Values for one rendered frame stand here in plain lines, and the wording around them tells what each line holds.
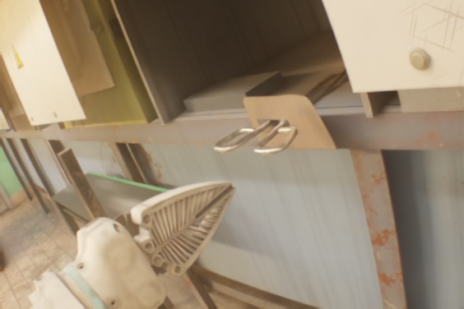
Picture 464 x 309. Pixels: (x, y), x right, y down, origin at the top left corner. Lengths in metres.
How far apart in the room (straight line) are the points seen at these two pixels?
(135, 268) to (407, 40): 0.29
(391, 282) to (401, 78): 0.45
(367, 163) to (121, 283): 0.35
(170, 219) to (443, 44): 0.28
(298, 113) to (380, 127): 0.11
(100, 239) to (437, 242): 0.51
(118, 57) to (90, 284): 0.61
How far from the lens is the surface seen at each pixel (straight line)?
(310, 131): 0.52
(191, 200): 0.40
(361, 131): 0.51
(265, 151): 0.47
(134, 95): 0.87
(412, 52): 0.30
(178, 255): 0.40
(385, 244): 0.63
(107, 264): 0.34
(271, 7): 1.06
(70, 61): 0.99
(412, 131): 0.48
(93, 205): 0.83
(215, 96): 0.73
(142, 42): 0.80
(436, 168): 0.57
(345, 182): 0.67
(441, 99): 0.45
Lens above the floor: 1.04
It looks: 18 degrees down
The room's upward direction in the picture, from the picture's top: 22 degrees counter-clockwise
